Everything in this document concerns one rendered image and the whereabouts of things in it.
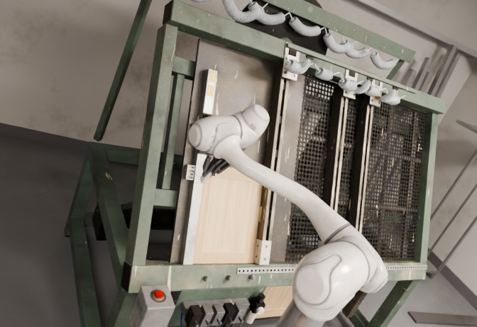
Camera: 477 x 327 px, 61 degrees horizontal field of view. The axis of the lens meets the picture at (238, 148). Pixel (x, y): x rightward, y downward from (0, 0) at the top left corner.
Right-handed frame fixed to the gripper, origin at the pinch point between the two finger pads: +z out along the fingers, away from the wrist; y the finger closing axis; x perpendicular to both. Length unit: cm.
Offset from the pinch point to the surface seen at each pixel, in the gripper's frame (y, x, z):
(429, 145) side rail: -195, -60, 1
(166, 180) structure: 1.0, -18.7, 34.8
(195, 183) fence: -10.4, -14.4, 27.3
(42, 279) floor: 33, -17, 165
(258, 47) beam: -31, -71, -19
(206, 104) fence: -9.8, -46.3, 5.3
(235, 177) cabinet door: -33.5, -20.8, 26.3
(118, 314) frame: 13, 33, 70
